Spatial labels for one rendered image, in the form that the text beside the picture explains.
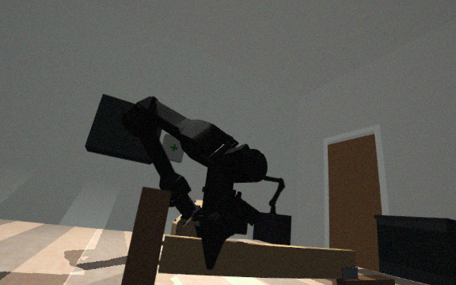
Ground long wooden bed rail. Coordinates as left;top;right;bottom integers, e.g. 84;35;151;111
158;234;356;279

